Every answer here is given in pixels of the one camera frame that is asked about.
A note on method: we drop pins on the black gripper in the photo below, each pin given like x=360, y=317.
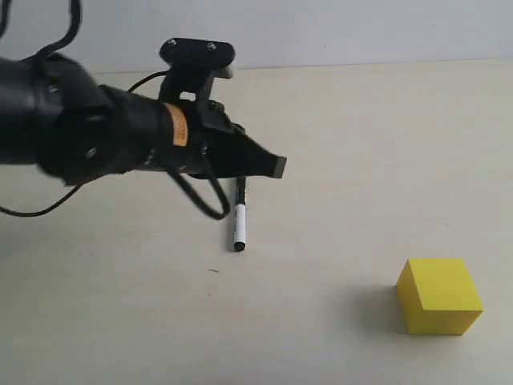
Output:
x=205, y=128

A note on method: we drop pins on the yellow cube block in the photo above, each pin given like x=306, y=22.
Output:
x=438, y=296

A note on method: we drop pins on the black and white whiteboard marker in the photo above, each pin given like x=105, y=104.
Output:
x=239, y=236

